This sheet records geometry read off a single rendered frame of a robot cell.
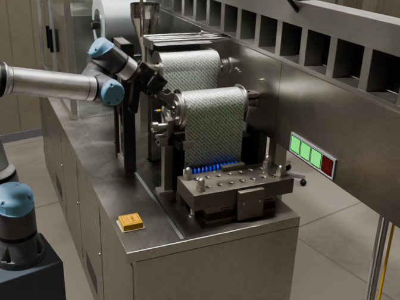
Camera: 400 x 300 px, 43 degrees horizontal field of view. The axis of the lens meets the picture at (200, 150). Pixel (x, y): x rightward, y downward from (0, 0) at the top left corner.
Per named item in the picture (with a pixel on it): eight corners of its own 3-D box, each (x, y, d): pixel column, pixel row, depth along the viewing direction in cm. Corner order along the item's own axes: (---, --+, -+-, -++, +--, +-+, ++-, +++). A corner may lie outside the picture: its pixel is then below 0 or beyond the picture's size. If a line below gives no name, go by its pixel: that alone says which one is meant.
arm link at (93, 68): (80, 93, 158) (100, 64, 158) (68, 84, 167) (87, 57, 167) (99, 106, 163) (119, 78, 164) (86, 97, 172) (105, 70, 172)
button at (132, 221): (118, 221, 180) (118, 215, 179) (137, 218, 182) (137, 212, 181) (123, 231, 174) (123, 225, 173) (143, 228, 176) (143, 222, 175)
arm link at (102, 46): (83, 55, 167) (98, 33, 167) (109, 74, 173) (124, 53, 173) (90, 58, 160) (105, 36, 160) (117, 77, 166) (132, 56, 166)
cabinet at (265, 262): (45, 175, 410) (35, 71, 376) (123, 164, 434) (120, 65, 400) (137, 444, 199) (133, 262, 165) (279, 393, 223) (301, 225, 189)
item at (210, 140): (184, 172, 191) (185, 125, 183) (239, 163, 200) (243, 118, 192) (184, 172, 190) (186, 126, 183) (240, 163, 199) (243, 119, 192)
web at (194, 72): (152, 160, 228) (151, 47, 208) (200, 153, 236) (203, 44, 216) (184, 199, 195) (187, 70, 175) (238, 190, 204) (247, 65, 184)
